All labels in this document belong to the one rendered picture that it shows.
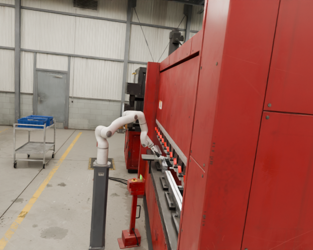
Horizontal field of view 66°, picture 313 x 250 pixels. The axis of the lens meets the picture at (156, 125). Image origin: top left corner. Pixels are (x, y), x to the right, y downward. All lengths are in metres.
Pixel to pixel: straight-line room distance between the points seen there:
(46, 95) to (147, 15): 4.97
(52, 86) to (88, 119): 1.81
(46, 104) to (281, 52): 9.68
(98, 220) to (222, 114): 2.47
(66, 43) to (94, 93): 2.09
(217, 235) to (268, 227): 0.16
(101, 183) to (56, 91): 7.52
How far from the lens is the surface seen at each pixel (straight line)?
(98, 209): 2.92
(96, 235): 3.09
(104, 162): 2.73
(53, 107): 10.07
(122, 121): 2.76
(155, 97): 3.91
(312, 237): 0.98
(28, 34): 10.40
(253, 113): 0.73
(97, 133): 2.71
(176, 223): 1.94
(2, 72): 10.59
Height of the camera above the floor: 1.89
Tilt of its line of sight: 9 degrees down
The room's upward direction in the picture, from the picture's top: 5 degrees clockwise
